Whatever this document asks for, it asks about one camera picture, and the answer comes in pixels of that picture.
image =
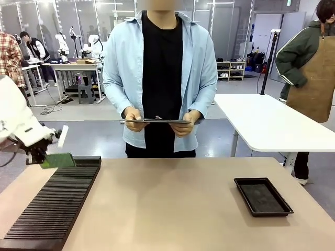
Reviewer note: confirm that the black camera stand pole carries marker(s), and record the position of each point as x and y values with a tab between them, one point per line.
269	60

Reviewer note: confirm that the white background work table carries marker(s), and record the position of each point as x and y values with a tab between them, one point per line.
76	68

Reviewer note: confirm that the person's right hand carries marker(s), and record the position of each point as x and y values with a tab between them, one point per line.
133	117

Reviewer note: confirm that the person in plaid shirt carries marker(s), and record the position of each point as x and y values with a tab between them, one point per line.
9	60

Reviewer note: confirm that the wooden shoe rack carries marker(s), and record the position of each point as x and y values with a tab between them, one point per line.
231	70

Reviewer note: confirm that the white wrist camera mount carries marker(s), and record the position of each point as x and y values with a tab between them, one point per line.
63	136

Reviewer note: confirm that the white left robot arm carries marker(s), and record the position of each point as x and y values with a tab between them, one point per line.
15	117

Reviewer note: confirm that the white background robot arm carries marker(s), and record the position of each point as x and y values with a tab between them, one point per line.
94	45
62	47

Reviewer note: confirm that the white background desk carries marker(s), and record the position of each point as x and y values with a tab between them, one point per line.
30	78

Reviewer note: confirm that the black plastic tray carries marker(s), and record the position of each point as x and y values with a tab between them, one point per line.
263	197

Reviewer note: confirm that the green PCB board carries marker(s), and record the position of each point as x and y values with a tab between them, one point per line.
60	160

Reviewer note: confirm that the brown cardboard box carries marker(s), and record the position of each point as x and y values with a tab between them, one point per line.
87	61

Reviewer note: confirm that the person's right forearm blue sleeve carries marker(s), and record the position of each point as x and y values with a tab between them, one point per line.
117	91

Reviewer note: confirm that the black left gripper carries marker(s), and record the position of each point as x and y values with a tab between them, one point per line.
39	149

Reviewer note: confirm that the person's left forearm blue sleeve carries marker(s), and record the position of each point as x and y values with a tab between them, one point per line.
204	94

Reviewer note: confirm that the person's left hand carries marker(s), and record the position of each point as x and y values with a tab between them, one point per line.
187	125

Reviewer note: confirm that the person in green jacket, apron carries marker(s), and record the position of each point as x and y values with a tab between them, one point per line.
308	73

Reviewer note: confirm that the black tablet board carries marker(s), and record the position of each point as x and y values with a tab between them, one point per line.
157	121

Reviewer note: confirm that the grey plastic step stool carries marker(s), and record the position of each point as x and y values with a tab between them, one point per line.
86	94

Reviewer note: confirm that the person in black varsity jacket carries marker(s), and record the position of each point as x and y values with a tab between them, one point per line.
36	55

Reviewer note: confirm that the person in light blue shirt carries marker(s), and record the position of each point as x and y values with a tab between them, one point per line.
162	65

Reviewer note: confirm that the white table with white legs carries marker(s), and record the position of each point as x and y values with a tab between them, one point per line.
274	123

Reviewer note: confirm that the black slotted PCB rack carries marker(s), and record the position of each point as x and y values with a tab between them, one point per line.
52	198

